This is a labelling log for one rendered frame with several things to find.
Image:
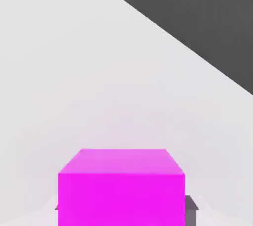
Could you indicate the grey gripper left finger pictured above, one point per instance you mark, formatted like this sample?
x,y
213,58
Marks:
x,y
50,215

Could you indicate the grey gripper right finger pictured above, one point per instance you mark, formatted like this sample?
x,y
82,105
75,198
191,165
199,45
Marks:
x,y
192,213

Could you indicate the small magenta cube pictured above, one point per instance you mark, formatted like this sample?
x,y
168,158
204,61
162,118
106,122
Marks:
x,y
121,196

